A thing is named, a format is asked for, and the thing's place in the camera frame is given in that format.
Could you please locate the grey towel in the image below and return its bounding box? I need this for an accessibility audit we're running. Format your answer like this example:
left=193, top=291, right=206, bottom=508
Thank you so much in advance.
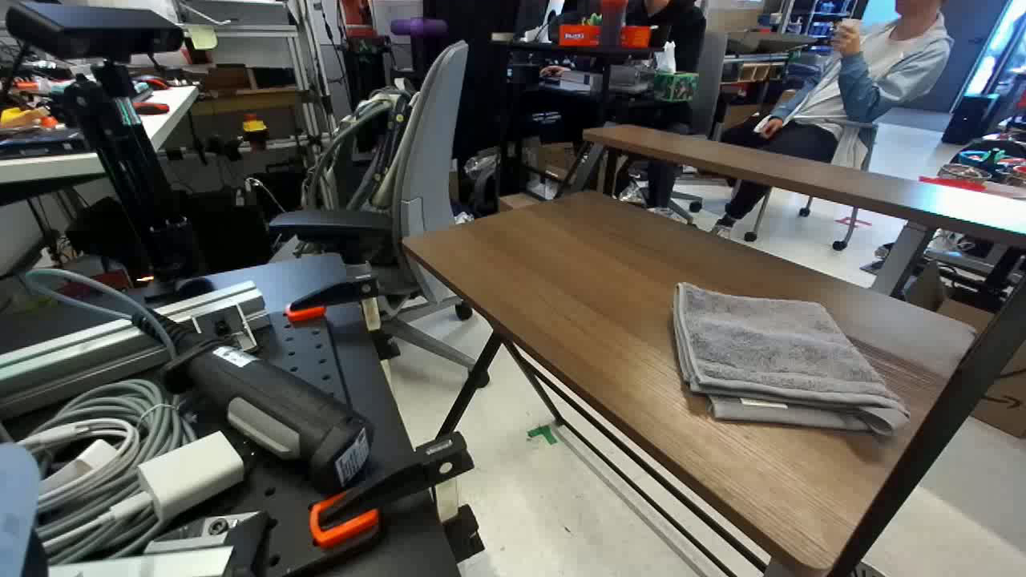
left=669, top=283, right=912, bottom=437

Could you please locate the grey office chair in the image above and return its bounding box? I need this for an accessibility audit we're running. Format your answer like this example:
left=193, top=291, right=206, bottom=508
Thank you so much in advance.
left=270, top=41, right=471, bottom=366

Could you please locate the black orange clamp rear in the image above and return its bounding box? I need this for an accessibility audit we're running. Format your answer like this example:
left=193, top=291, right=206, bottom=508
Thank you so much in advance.
left=284, top=279, right=376, bottom=324

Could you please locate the black orange clamp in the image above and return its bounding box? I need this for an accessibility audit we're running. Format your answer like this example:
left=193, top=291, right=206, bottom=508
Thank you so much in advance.
left=284, top=279, right=376, bottom=324
left=308, top=434, right=473, bottom=553

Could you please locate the orange storage bin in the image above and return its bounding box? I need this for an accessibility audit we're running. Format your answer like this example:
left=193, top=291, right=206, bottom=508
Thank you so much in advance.
left=555, top=23, right=650, bottom=51

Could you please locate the black orange clamp front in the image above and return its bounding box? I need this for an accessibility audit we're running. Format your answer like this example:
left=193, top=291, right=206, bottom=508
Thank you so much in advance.
left=308, top=434, right=473, bottom=553

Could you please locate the black handheld device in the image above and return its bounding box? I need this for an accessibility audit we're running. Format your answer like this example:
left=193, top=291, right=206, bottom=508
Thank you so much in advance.
left=182, top=346, right=371, bottom=495

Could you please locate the white power adapter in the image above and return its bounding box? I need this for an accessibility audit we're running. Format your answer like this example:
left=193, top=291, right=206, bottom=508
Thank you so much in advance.
left=138, top=434, right=245, bottom=520

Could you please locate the seated person in grey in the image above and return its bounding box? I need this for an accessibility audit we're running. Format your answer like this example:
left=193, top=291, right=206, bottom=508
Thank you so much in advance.
left=711, top=0, right=954, bottom=231

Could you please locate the long wooden bench table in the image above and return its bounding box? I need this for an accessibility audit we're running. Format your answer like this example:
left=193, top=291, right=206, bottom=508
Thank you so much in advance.
left=582, top=127, right=1026, bottom=296

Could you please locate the white desk at left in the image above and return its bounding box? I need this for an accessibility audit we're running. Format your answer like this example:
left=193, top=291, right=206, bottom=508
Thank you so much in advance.
left=0, top=84, right=201, bottom=194

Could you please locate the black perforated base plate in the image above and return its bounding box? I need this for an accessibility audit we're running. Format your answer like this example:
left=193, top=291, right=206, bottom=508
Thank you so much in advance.
left=156, top=257, right=457, bottom=577

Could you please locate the aluminium extrusion rail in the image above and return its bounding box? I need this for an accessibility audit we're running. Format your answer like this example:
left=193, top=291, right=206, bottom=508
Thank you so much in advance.
left=0, top=283, right=270, bottom=417

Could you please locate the black camera on stand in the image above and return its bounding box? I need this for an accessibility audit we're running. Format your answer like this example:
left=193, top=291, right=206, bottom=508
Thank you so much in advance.
left=6, top=0, right=201, bottom=279

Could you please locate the grey cable bundle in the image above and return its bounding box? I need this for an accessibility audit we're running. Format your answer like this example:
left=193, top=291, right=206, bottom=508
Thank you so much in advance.
left=15, top=374, right=198, bottom=567

